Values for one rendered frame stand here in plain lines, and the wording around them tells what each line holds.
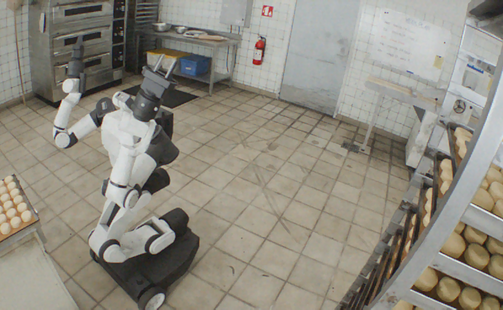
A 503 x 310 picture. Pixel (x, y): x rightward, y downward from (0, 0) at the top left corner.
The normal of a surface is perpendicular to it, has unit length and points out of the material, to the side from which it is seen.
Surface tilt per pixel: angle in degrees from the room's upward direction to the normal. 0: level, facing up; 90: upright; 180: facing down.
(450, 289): 0
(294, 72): 90
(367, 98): 90
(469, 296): 0
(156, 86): 83
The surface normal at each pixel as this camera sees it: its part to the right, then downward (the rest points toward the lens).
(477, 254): 0.14, -0.85
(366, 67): -0.45, 0.40
